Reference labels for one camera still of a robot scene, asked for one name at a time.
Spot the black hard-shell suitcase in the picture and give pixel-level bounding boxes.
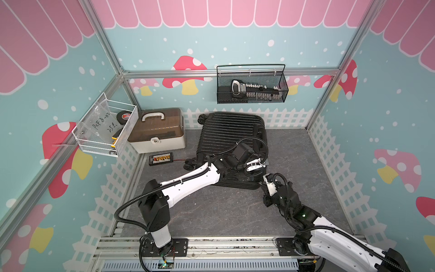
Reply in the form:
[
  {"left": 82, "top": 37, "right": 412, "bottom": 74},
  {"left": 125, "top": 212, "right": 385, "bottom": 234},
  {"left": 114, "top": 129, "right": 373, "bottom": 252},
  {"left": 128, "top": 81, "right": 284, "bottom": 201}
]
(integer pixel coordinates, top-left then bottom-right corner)
[{"left": 184, "top": 112, "right": 267, "bottom": 190}]

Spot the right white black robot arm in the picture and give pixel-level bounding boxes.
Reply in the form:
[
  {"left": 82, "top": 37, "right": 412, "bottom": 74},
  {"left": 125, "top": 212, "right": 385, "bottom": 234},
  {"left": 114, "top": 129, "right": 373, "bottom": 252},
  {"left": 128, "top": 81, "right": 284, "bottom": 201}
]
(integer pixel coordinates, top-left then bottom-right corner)
[{"left": 261, "top": 173, "right": 409, "bottom": 272}]

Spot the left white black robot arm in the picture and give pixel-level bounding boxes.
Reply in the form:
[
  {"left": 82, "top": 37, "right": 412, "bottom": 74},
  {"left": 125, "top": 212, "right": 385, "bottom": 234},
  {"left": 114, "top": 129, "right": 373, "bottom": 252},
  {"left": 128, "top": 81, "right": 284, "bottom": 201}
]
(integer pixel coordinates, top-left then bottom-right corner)
[{"left": 114, "top": 137, "right": 268, "bottom": 249}]

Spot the black charging board with connectors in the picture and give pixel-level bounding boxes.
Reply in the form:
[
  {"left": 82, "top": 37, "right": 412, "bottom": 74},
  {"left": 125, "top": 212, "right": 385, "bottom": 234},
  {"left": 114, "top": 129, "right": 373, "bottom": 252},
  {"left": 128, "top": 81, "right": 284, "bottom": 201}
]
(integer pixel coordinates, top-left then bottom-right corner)
[{"left": 148, "top": 153, "right": 186, "bottom": 167}]

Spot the brown lid white toolbox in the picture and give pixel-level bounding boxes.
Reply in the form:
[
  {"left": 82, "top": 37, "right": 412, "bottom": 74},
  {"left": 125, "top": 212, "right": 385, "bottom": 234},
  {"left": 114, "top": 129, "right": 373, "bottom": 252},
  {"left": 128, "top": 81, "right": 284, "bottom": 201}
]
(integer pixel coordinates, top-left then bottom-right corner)
[{"left": 128, "top": 108, "right": 186, "bottom": 154}]

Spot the black tape roll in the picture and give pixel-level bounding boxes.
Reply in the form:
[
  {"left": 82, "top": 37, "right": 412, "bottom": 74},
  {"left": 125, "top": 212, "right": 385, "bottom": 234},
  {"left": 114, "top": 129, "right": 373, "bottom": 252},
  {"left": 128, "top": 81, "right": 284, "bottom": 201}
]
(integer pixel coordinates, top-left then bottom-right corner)
[{"left": 116, "top": 111, "right": 131, "bottom": 125}]

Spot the yellow black tool in bin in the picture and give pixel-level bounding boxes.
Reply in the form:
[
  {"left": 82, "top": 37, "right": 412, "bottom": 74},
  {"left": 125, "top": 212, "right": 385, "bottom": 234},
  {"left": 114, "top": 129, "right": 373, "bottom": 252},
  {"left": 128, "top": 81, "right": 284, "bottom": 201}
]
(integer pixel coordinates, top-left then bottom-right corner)
[{"left": 111, "top": 129, "right": 123, "bottom": 150}]

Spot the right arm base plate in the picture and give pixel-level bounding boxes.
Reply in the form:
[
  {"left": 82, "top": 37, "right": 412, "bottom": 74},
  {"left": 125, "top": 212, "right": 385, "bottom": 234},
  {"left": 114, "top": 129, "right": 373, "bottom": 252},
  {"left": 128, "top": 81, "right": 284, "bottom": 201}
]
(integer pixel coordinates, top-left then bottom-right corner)
[{"left": 275, "top": 238, "right": 314, "bottom": 257}]

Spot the black wire mesh basket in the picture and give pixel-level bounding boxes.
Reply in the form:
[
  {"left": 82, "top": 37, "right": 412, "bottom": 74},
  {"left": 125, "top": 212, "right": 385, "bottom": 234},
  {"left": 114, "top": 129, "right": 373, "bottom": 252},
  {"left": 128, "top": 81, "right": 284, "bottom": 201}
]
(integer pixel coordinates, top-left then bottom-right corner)
[{"left": 216, "top": 64, "right": 288, "bottom": 104}]

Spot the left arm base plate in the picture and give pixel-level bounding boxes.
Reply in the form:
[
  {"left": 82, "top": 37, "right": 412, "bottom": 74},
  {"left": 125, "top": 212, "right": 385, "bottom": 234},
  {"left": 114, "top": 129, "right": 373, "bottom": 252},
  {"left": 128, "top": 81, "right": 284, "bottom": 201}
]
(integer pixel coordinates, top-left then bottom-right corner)
[{"left": 140, "top": 238, "right": 189, "bottom": 258}]

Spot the clear acrylic wall bin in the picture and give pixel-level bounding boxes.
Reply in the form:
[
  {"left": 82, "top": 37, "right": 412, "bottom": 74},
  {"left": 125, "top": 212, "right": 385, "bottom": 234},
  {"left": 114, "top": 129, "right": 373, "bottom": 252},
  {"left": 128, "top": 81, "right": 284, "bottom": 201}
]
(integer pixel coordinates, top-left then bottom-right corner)
[{"left": 72, "top": 93, "right": 138, "bottom": 158}]

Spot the aluminium mounting rail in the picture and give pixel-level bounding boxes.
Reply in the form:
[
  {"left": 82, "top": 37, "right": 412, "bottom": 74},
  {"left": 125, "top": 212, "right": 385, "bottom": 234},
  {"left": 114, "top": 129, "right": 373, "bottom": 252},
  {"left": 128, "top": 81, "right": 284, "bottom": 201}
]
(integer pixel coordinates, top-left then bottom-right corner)
[{"left": 88, "top": 236, "right": 378, "bottom": 272}]

